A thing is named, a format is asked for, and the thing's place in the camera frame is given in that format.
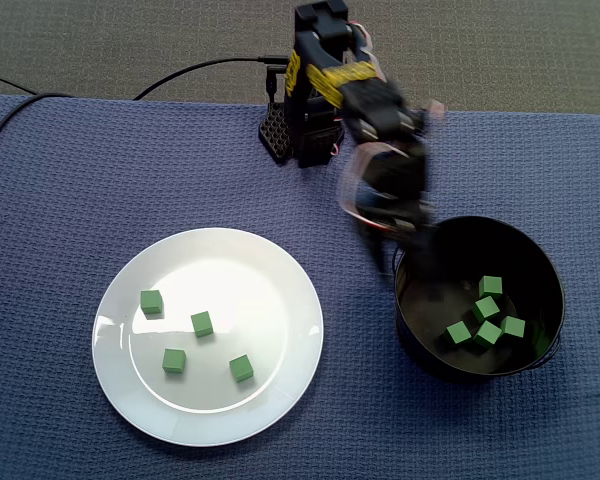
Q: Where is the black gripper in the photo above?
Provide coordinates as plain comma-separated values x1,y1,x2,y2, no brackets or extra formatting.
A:
352,142,450,299

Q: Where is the small green cube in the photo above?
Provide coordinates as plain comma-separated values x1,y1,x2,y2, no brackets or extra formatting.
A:
444,320,473,346
500,315,527,340
478,275,504,300
471,295,502,322
161,347,187,375
228,354,255,384
139,289,164,316
473,320,504,348
190,310,215,339

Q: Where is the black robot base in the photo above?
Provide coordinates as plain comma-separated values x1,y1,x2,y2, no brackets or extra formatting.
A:
257,97,349,169

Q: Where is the white round plate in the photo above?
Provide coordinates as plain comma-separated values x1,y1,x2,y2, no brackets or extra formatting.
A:
90,227,326,448

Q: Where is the black metal bucket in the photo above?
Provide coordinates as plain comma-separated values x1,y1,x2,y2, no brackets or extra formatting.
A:
390,215,567,385

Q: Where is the blue textured table mat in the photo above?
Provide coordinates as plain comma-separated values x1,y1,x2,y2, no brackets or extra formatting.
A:
0,92,600,480

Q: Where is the white servo wire loop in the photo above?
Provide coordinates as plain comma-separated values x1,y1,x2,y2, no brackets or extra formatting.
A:
337,142,411,234

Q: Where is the white red servo wire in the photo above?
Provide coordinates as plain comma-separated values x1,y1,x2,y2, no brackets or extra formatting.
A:
412,98,447,136

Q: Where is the short black power cable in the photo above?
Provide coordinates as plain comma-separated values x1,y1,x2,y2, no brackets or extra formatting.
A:
265,67,285,104

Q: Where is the black cable plugged into base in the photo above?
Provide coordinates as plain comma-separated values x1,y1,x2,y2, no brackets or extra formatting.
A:
132,53,294,102

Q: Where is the thick black cable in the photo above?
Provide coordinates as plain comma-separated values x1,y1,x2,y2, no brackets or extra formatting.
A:
0,92,75,176

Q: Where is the thin black cable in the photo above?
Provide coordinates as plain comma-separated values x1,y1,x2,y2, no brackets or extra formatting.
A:
0,69,37,96

